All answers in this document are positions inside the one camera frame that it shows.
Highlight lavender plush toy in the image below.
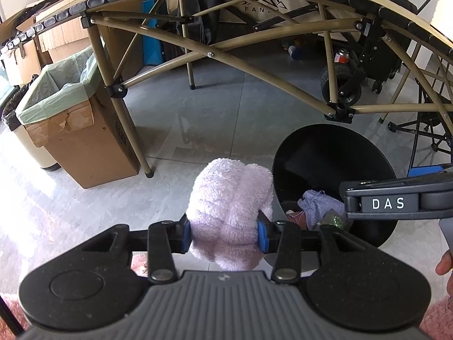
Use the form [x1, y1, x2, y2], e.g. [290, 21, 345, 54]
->
[186, 158, 273, 271]

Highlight purple knitted cloth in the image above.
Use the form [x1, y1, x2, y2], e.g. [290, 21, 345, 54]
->
[297, 190, 345, 230]

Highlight pink and white sponge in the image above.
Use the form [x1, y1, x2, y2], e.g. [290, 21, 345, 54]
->
[286, 210, 308, 230]

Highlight clear plastic bag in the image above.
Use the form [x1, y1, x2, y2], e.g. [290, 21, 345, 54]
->
[317, 210, 352, 231]

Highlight black round trash bin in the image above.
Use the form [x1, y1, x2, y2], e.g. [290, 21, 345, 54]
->
[271, 123, 399, 252]

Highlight grey pedal trash can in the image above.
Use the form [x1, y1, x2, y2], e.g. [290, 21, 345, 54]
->
[1, 82, 61, 172]

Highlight person's right hand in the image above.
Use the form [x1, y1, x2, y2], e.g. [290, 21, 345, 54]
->
[435, 250, 453, 296]

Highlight black folding camp chair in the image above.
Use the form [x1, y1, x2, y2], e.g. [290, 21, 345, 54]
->
[387, 57, 452, 175]

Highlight black cart wheel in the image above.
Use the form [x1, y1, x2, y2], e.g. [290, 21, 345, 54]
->
[320, 63, 362, 106]

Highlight cardboard box with liner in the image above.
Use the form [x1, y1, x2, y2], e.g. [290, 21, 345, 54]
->
[16, 48, 139, 189]

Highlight folding slatted camping table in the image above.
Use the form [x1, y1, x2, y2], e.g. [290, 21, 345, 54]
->
[1, 0, 452, 177]

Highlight flat cardboard boxes pile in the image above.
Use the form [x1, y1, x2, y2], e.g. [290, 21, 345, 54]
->
[1, 0, 90, 85]

